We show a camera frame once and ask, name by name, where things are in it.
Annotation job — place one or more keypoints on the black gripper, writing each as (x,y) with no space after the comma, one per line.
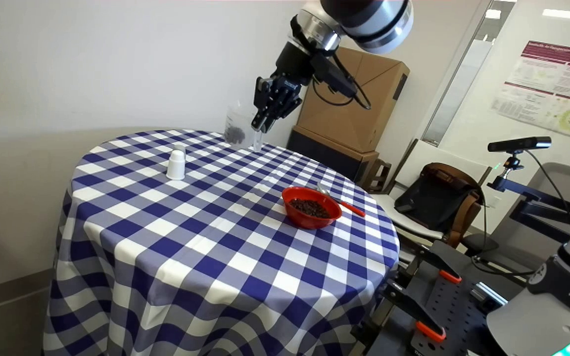
(288,75)

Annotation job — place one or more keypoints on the white black Franka robot arm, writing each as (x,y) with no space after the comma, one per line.
(365,16)

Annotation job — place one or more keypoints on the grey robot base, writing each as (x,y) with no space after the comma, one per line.
(555,309)

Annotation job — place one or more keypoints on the orange bowl with dark contents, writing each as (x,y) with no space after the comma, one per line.
(296,216)

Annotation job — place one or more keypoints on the large brown cardboard box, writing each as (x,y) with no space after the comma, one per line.
(357,105)

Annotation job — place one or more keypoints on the small white bottle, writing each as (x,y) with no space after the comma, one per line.
(177,166)

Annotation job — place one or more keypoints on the blue white checkered tablecloth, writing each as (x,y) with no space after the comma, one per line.
(187,263)

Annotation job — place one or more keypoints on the black and brown bag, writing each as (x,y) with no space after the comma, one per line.
(437,198)

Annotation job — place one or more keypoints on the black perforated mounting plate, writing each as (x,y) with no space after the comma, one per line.
(456,309)

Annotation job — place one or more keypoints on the grey chair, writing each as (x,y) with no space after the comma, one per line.
(563,180)

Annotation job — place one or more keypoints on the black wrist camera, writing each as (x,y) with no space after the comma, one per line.
(342,79)

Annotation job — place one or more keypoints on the silver metal wall strip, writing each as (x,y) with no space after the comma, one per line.
(464,79)

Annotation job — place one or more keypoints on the black camera bar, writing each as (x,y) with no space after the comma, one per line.
(520,143)

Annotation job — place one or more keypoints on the black camera tripod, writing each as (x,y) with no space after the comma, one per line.
(514,188)

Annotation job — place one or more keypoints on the wall poster with maroon header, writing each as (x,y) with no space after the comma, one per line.
(555,85)

